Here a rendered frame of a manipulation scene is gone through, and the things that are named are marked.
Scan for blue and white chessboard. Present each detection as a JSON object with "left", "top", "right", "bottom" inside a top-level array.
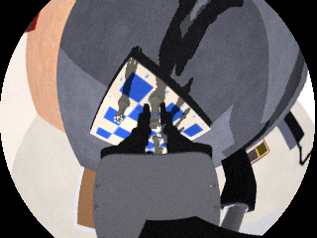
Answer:
[{"left": 90, "top": 57, "right": 210, "bottom": 145}]

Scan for white chess king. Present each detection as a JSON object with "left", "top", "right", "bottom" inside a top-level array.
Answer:
[{"left": 152, "top": 137, "right": 161, "bottom": 154}]

